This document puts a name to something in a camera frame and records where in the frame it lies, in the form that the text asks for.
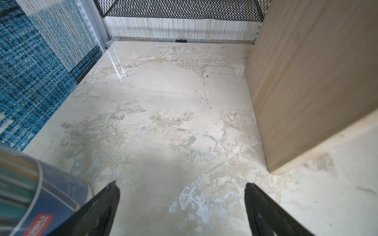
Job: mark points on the black mesh wire rack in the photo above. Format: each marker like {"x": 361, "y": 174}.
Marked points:
{"x": 233, "y": 10}

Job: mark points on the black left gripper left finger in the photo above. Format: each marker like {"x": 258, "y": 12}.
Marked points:
{"x": 95, "y": 218}

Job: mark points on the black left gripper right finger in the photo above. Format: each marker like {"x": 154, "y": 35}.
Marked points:
{"x": 267, "y": 218}

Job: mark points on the wooden two-tier shelf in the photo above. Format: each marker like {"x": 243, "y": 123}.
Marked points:
{"x": 313, "y": 78}

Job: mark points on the pencil jar with blue lid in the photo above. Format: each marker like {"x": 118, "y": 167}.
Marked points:
{"x": 36, "y": 198}

